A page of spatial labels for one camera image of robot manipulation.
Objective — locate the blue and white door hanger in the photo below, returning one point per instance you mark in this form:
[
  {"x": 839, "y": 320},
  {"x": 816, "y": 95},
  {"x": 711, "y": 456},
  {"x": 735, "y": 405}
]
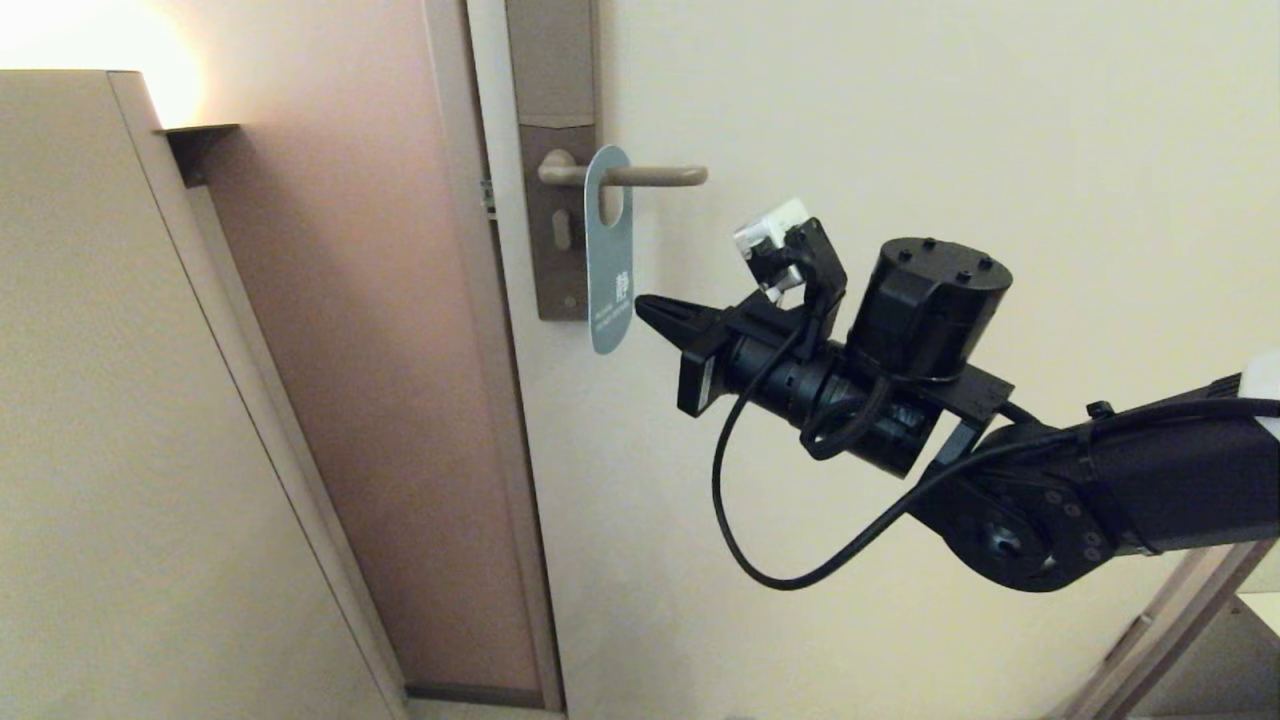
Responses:
[{"x": 610, "y": 280}]

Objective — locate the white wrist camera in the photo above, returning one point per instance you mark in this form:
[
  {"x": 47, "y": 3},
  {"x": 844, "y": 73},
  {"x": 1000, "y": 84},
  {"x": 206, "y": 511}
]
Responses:
[{"x": 770, "y": 235}]

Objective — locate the beige keyhole cover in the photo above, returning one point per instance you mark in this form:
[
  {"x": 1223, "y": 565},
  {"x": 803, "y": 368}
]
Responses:
[{"x": 561, "y": 230}]

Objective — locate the small brown frame hinge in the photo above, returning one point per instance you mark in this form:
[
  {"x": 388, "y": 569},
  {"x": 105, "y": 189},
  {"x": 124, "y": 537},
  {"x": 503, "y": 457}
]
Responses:
[{"x": 1130, "y": 638}]

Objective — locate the beige cabinet panel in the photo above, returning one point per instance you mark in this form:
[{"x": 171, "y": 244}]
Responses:
[{"x": 100, "y": 400}]

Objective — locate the white room door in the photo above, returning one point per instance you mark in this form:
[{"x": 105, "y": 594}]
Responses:
[{"x": 900, "y": 100}]

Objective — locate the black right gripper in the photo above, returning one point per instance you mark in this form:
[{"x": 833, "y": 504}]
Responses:
[{"x": 780, "y": 375}]

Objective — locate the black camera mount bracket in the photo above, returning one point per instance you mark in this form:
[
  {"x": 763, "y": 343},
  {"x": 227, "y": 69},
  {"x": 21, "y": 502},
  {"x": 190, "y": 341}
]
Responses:
[{"x": 825, "y": 280}]

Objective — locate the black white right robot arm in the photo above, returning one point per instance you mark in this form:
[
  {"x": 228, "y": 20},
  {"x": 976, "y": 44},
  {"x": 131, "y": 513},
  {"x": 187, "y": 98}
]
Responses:
[{"x": 1150, "y": 480}]

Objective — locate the beige door frame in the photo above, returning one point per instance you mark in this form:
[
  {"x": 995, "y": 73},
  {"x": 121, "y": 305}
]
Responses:
[{"x": 497, "y": 350}]

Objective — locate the brown metal lock plate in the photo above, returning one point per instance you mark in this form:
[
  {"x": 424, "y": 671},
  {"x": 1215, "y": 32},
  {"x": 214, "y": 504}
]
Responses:
[{"x": 555, "y": 70}]

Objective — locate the metal door latch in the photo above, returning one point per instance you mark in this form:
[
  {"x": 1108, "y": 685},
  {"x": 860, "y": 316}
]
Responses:
[{"x": 489, "y": 198}]

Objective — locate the dark wall light ledge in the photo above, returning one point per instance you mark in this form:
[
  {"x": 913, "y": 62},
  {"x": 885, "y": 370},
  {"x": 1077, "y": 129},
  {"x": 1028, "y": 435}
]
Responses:
[{"x": 198, "y": 148}]

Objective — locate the dark baseboard strip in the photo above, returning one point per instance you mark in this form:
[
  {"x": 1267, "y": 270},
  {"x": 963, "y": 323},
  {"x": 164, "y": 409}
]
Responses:
[{"x": 470, "y": 695}]

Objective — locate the brown wooden side frame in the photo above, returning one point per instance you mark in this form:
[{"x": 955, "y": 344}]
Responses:
[{"x": 1160, "y": 640}]

